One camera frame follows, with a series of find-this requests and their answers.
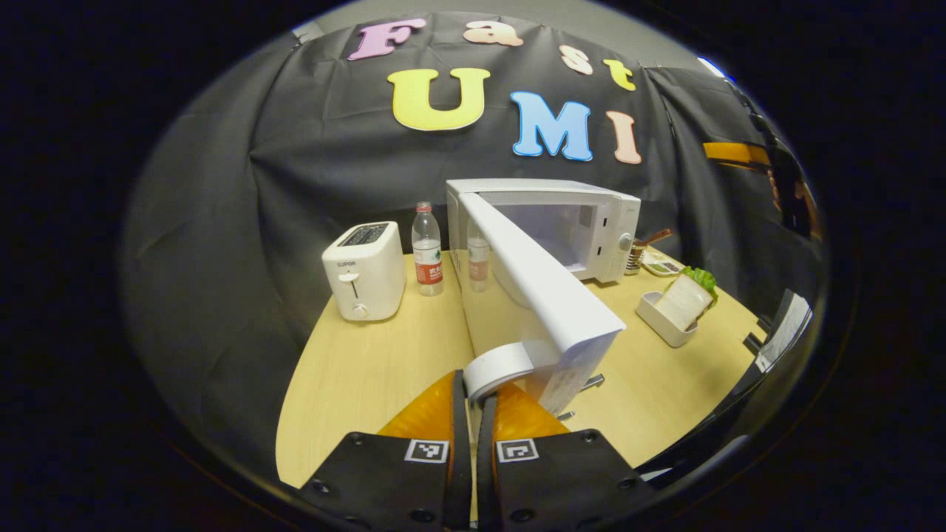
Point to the white divided plate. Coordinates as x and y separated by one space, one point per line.
665 264

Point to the brown wooden spoon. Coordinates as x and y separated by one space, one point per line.
654 238

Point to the sandwich with lettuce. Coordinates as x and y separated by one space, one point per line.
684 301

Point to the white microwave oven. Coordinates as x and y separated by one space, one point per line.
547 295

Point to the white toaster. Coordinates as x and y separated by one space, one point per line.
366 281

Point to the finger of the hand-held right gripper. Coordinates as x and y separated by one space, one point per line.
735 153

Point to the white and black panel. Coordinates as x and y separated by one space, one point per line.
787 325

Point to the white rectangular tray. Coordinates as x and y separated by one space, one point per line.
665 325

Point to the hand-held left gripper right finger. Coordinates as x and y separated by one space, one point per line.
486 473

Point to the black backdrop cloth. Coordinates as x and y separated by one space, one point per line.
295 148

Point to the clear plastic water bottle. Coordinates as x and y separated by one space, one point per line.
427 251

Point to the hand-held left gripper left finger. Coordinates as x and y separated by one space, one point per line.
461 458

